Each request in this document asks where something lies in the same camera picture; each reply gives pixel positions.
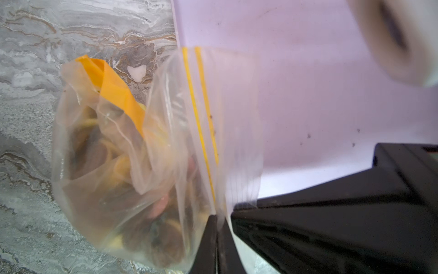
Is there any clear ziploc bag of cookies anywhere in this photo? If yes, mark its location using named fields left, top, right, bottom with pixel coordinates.
left=52, top=47, right=263, bottom=272

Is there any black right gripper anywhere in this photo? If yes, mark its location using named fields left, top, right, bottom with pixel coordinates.
left=231, top=143, right=438, bottom=274

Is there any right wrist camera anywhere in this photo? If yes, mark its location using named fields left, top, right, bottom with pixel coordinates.
left=348, top=1, right=438, bottom=87

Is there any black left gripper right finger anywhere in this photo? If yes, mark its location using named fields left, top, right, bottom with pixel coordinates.
left=218, top=220, right=246, bottom=274

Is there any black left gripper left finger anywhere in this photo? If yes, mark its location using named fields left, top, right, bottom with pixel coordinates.
left=189, top=215, right=217, bottom=274

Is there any lilac plastic tray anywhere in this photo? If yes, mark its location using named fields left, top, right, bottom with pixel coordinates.
left=172, top=1, right=438, bottom=198

